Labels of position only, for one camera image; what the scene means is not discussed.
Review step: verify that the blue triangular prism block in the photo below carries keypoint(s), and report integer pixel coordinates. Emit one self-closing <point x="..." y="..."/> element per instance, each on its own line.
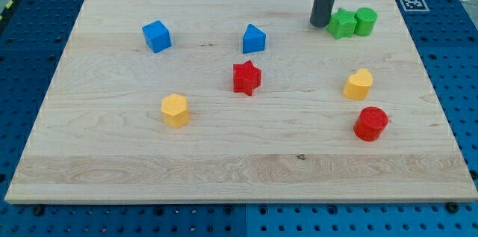
<point x="254" y="40"/>

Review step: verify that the red star block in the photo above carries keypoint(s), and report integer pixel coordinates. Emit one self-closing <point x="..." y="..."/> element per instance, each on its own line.
<point x="246" y="78"/>

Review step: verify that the blue cube block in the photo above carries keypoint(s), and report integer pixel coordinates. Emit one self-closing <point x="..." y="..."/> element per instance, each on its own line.
<point x="157" y="36"/>

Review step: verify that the yellow heart block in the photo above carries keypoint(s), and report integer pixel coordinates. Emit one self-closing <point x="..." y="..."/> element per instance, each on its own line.
<point x="358" y="84"/>

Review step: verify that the yellow hexagon block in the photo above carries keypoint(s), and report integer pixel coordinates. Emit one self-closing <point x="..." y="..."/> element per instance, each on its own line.
<point x="175" y="110"/>

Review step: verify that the red cylinder block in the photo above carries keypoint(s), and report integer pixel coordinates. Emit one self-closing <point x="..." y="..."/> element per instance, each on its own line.
<point x="370" y="124"/>

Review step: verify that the green star block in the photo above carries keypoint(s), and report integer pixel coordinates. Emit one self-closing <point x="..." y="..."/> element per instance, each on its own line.
<point x="342" y="23"/>

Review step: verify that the green cylinder block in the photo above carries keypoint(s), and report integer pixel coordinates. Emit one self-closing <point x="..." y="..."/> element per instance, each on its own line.
<point x="365" y="20"/>

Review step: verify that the light wooden board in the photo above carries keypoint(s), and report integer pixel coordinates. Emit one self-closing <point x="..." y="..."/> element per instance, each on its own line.
<point x="100" y="136"/>

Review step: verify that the white fiducial marker tag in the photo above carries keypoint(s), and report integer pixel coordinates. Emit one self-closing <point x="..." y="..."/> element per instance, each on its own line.
<point x="414" y="5"/>

